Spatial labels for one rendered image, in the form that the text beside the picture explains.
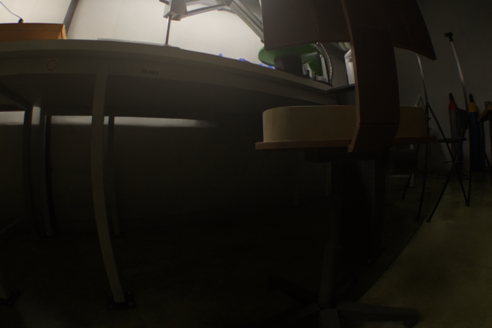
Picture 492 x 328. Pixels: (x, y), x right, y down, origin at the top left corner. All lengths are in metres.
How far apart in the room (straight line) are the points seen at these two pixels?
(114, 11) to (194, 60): 1.37
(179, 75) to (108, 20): 1.29
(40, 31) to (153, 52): 0.49
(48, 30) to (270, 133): 0.86
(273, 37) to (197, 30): 1.74
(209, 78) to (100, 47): 0.42
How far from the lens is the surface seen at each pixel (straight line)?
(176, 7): 0.93
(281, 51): 1.07
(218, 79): 0.86
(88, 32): 1.94
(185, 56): 0.78
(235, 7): 1.27
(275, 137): 0.36
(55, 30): 0.94
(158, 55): 0.76
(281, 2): 0.38
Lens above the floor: 0.54
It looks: 3 degrees up
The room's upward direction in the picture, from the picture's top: 2 degrees counter-clockwise
